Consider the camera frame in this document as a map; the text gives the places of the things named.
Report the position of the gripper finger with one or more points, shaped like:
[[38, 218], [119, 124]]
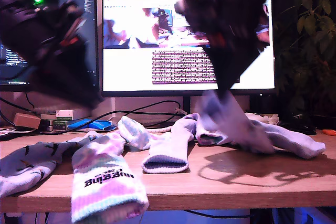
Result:
[[86, 77], [241, 64], [55, 77], [220, 66]]

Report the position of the blue bird print sock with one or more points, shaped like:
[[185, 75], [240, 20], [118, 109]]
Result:
[[231, 129], [26, 166]]

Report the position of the white box with green label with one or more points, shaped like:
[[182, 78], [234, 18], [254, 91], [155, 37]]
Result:
[[71, 115]]

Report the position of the monitor with bright white screen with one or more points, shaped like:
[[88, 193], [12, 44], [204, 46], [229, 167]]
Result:
[[131, 72]]

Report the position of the blue plastic pouch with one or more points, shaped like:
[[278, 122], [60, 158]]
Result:
[[89, 124]]

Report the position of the small green white box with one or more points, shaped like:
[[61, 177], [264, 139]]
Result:
[[59, 125]]

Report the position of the white game controller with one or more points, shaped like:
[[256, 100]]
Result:
[[265, 117]]

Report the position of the green leafy houseplant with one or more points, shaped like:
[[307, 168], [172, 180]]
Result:
[[309, 51]]

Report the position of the black pad with stickers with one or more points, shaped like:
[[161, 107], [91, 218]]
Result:
[[5, 134]]

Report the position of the black flat device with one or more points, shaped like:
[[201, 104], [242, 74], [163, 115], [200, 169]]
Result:
[[302, 128]]

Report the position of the small orange object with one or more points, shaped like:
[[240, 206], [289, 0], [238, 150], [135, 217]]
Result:
[[329, 132]]

